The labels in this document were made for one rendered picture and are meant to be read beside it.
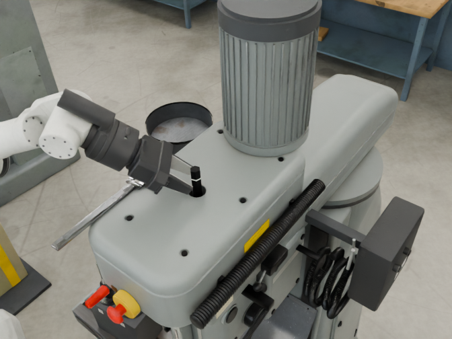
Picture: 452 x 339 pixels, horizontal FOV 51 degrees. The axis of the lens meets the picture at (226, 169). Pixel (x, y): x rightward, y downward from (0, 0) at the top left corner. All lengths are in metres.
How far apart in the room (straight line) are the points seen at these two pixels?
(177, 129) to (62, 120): 2.60
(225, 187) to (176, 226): 0.14
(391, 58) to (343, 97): 3.48
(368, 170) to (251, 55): 0.75
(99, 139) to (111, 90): 4.10
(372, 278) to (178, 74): 4.13
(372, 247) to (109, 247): 0.57
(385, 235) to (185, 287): 0.51
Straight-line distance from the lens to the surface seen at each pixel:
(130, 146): 0.88
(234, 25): 0.90
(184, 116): 3.56
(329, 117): 1.40
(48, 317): 3.22
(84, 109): 0.85
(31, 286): 3.36
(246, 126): 1.01
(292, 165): 1.04
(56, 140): 0.86
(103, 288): 1.08
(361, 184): 1.50
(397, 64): 4.88
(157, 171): 0.89
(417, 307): 3.19
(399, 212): 1.21
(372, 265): 1.14
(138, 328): 1.72
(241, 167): 1.03
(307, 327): 1.79
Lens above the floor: 2.58
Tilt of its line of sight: 42 degrees down
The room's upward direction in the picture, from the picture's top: 3 degrees counter-clockwise
